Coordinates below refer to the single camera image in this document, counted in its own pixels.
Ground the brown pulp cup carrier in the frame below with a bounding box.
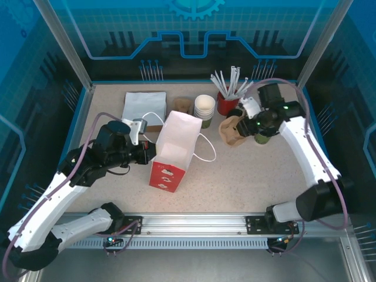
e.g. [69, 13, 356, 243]
[173, 97, 193, 115]
[219, 115, 250, 148]

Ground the green paper coffee cup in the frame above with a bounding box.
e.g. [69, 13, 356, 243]
[253, 130, 273, 145]

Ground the white and red paper bag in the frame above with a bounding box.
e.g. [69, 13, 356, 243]
[142, 110, 217, 194]

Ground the red straw holder cup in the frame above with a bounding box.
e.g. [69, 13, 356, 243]
[216, 87, 240, 116]

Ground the stack of paper cups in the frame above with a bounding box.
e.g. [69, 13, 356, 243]
[193, 94, 216, 129]

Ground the white paper napkin stack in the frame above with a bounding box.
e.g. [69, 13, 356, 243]
[122, 91, 167, 127]

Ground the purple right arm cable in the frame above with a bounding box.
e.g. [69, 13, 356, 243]
[242, 78, 351, 230]

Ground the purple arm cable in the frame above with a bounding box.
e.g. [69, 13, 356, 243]
[242, 78, 351, 230]
[1, 111, 124, 280]

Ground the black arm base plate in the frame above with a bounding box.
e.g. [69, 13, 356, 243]
[245, 215, 300, 235]
[111, 216, 144, 235]

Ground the aluminium mounting rail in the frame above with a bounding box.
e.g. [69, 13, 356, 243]
[58, 211, 350, 236]

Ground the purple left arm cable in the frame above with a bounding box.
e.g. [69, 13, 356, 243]
[1, 111, 124, 280]

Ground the aluminium frame post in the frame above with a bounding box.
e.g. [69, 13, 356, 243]
[32, 0, 95, 90]
[295, 0, 353, 92]

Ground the slotted grey cable duct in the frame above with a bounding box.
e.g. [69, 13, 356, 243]
[70, 237, 271, 250]

